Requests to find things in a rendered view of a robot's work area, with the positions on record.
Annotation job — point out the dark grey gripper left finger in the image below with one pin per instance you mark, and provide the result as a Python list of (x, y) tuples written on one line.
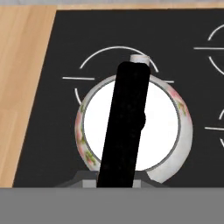
[(84, 180)]

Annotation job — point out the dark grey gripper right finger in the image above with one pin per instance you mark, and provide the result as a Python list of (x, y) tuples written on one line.
[(143, 181)]

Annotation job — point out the black glass hob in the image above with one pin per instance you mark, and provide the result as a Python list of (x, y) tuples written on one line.
[(87, 35)]

